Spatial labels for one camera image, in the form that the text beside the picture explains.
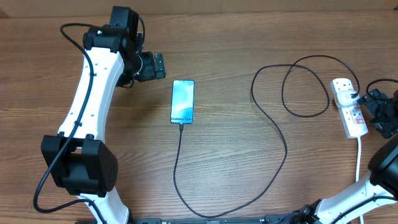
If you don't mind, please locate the white power strip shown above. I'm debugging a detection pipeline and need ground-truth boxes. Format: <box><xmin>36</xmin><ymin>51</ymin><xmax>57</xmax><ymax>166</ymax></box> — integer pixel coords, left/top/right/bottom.
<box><xmin>330</xmin><ymin>78</ymin><xmax>368</xmax><ymax>139</ymax></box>

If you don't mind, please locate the Galaxy smartphone blue screen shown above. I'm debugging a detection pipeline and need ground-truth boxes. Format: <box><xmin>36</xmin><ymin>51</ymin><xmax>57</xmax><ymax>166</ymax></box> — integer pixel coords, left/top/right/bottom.
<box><xmin>170</xmin><ymin>80</ymin><xmax>195</xmax><ymax>124</ymax></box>

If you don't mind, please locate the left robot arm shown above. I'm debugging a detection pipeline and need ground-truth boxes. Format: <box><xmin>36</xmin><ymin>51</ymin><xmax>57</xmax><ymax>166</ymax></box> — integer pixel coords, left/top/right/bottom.
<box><xmin>41</xmin><ymin>6</ymin><xmax>165</xmax><ymax>223</ymax></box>

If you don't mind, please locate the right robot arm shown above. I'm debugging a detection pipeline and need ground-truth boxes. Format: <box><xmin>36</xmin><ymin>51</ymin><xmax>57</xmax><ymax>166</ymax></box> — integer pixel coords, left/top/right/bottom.
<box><xmin>290</xmin><ymin>85</ymin><xmax>397</xmax><ymax>223</ymax></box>

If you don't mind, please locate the white charger adapter plug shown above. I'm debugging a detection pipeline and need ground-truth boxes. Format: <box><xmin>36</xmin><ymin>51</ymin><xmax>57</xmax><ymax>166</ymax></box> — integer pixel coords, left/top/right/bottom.
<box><xmin>335</xmin><ymin>90</ymin><xmax>359</xmax><ymax>108</ymax></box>

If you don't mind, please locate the white power strip cord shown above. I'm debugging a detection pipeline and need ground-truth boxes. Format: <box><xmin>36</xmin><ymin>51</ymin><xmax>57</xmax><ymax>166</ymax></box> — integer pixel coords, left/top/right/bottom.
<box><xmin>354</xmin><ymin>136</ymin><xmax>364</xmax><ymax>224</ymax></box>

